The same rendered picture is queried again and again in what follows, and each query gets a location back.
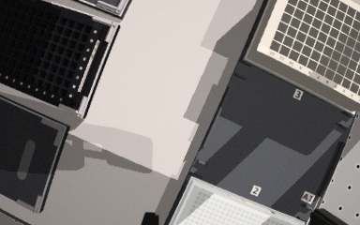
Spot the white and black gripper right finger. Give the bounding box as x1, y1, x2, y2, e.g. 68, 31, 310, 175
309, 208, 348, 225

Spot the white multi-well plate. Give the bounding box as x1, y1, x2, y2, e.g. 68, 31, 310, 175
169, 176, 305, 225

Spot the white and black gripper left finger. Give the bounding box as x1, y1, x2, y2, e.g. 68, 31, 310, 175
141, 212, 159, 225

